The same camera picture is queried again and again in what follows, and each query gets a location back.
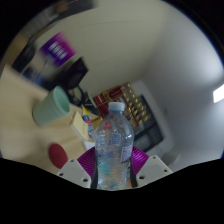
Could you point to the purple sign board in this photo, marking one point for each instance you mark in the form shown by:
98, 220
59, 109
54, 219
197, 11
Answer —
58, 49

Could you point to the black office chair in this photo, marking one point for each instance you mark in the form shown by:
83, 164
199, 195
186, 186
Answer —
77, 74

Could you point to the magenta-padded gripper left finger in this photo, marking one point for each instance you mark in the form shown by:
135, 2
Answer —
74, 173

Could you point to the ceiling light strip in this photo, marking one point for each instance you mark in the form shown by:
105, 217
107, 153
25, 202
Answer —
219, 93

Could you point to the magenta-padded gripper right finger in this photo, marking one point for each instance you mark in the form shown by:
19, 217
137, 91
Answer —
151, 171

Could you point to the cream notepad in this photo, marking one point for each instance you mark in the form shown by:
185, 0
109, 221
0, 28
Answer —
79, 126

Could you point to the wooden shelf unit with trophies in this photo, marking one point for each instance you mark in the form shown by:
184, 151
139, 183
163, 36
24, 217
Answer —
135, 106

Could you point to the black framed glass door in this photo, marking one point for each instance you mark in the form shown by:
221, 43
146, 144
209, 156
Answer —
153, 133

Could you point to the clear plastic water bottle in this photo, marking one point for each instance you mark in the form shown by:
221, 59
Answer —
113, 150

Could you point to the mint green cup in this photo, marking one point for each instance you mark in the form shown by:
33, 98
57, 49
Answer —
50, 108

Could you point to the flat round red coaster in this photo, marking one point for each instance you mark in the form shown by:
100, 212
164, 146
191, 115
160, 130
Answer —
57, 156

